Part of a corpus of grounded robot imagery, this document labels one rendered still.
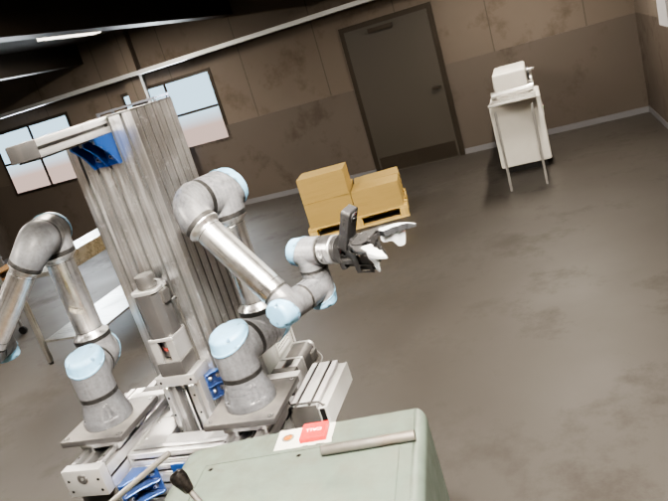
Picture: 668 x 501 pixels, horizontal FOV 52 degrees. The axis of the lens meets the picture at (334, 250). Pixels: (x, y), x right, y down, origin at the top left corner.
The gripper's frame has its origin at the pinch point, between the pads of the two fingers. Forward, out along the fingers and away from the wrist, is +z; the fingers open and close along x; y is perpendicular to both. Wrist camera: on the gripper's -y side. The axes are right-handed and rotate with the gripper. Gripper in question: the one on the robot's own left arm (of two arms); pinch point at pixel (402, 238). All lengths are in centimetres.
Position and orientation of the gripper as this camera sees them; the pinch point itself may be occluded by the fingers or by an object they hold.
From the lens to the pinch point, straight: 159.2
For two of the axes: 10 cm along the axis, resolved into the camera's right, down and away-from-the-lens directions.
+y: 3.5, 8.6, 3.8
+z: 7.8, -0.4, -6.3
